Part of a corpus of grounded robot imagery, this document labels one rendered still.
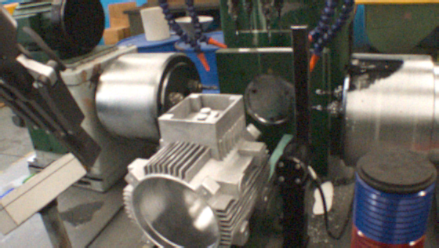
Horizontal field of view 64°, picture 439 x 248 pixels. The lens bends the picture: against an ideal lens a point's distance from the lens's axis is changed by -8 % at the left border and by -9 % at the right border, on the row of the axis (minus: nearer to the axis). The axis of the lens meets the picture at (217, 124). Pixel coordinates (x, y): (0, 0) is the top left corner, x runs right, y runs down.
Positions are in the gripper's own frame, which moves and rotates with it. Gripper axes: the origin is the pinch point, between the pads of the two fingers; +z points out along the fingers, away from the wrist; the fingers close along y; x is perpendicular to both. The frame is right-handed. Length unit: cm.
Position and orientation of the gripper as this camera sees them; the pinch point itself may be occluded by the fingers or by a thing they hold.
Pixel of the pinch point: (78, 142)
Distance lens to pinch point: 49.4
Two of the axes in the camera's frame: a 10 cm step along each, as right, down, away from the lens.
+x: -3.2, 8.0, -5.0
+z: 3.0, 5.9, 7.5
